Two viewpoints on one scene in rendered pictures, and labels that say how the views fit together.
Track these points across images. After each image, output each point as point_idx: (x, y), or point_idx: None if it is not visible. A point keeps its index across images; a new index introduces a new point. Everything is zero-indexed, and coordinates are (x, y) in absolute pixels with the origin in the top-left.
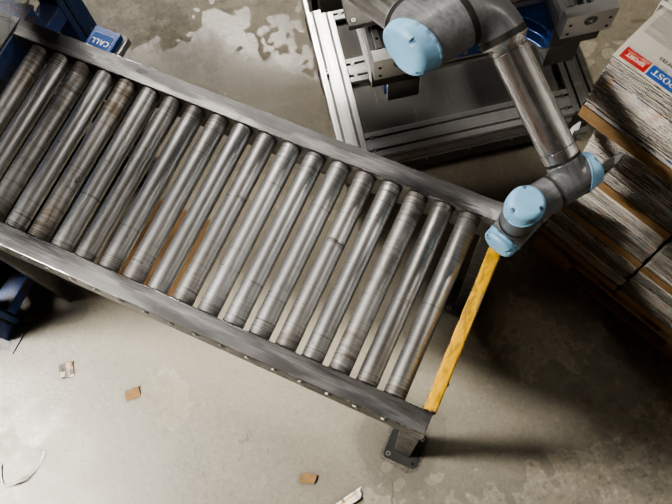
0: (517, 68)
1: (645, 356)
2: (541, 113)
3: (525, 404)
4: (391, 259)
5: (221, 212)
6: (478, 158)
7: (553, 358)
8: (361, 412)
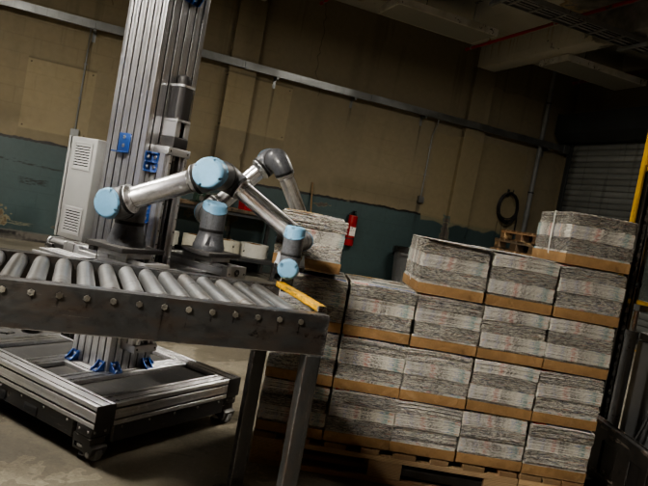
0: (256, 191)
1: (364, 485)
2: (276, 207)
3: None
4: (234, 287)
5: (107, 274)
6: (175, 437)
7: None
8: (278, 346)
